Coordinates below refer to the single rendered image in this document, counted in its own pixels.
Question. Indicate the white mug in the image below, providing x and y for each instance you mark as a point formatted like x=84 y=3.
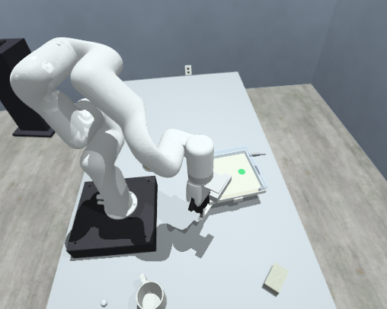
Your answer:
x=149 y=295

